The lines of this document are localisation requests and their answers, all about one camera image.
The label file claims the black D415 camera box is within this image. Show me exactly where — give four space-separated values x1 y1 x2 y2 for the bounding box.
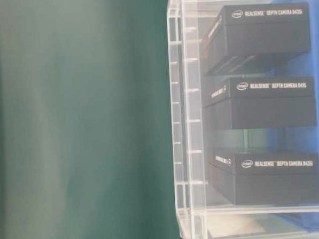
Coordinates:
203 76 317 130

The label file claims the black d435i box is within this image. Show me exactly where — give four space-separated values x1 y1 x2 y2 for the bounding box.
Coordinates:
200 2 311 76
207 147 319 206

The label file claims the clear plastic storage case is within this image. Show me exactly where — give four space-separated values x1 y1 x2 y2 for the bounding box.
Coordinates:
167 0 319 239

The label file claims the green table cloth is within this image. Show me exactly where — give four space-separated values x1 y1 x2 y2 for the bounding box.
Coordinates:
0 0 181 239

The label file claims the blue liner sheet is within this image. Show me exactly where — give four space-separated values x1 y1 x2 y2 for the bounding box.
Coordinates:
265 0 319 239

